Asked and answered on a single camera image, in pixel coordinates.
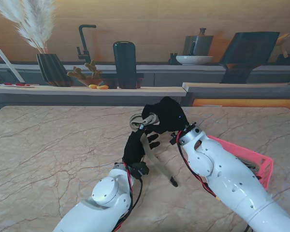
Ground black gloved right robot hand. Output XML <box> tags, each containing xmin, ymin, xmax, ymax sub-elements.
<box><xmin>142</xmin><ymin>96</ymin><xmax>190</xmax><ymax>135</ymax></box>

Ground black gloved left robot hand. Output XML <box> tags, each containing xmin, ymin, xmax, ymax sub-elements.
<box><xmin>122</xmin><ymin>130</ymin><xmax>161</xmax><ymax>165</ymax></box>

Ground beige woven belt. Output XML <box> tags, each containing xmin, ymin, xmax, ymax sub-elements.
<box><xmin>130</xmin><ymin>113</ymin><xmax>179</xmax><ymax>188</ymax></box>
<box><xmin>243</xmin><ymin>158</ymin><xmax>261</xmax><ymax>173</ymax></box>

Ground pink plastic storage basket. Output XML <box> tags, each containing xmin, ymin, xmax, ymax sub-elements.
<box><xmin>207</xmin><ymin>135</ymin><xmax>274</xmax><ymax>189</ymax></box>

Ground white speckled bowl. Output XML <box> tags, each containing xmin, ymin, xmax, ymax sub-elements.
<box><xmin>175</xmin><ymin>55</ymin><xmax>214</xmax><ymax>66</ymax></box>

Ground tall black appliance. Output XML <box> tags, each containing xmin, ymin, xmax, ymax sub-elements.
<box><xmin>100</xmin><ymin>41</ymin><xmax>145</xmax><ymax>89</ymax></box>

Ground yellow lemons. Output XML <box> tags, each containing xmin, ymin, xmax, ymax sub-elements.
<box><xmin>87</xmin><ymin>84</ymin><xmax>110</xmax><ymax>90</ymax></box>

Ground grey lidded pot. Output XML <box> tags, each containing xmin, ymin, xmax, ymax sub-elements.
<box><xmin>183</xmin><ymin>28</ymin><xmax>214</xmax><ymax>57</ymax></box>

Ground green cactus plant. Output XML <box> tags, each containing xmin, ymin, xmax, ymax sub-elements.
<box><xmin>66</xmin><ymin>59</ymin><xmax>103</xmax><ymax>87</ymax></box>

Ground dark angular stand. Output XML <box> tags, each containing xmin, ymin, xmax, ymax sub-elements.
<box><xmin>218</xmin><ymin>31</ymin><xmax>280</xmax><ymax>84</ymax></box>

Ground black kitchen faucet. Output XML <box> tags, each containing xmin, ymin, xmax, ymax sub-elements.
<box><xmin>76</xmin><ymin>24</ymin><xmax>97</xmax><ymax>64</ymax></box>

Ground dark ribbed vase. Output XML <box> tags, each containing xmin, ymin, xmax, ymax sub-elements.
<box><xmin>36</xmin><ymin>53</ymin><xmax>74</xmax><ymax>87</ymax></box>

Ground small dark container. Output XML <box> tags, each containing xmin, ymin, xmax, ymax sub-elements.
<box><xmin>276</xmin><ymin>51</ymin><xmax>290</xmax><ymax>65</ymax></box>

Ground plate with red food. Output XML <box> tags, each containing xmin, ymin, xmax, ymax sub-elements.
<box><xmin>0</xmin><ymin>82</ymin><xmax>36</xmax><ymax>88</ymax></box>

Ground yellow wooden utensil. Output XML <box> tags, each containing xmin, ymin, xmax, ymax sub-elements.
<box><xmin>275</xmin><ymin>33</ymin><xmax>290</xmax><ymax>58</ymax></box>

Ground white leaning board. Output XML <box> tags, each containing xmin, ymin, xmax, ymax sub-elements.
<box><xmin>0</xmin><ymin>48</ymin><xmax>26</xmax><ymax>83</ymax></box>

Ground white pampas grass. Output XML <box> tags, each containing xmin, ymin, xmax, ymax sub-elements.
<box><xmin>0</xmin><ymin>0</ymin><xmax>58</xmax><ymax>55</ymax></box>

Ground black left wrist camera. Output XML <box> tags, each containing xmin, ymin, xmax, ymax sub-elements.
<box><xmin>131</xmin><ymin>161</ymin><xmax>150</xmax><ymax>179</ymax></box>

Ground red black cable bundle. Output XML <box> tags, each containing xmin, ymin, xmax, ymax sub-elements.
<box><xmin>113</xmin><ymin>162</ymin><xmax>144</xmax><ymax>232</ymax></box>
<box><xmin>176</xmin><ymin>131</ymin><xmax>222</xmax><ymax>202</ymax></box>

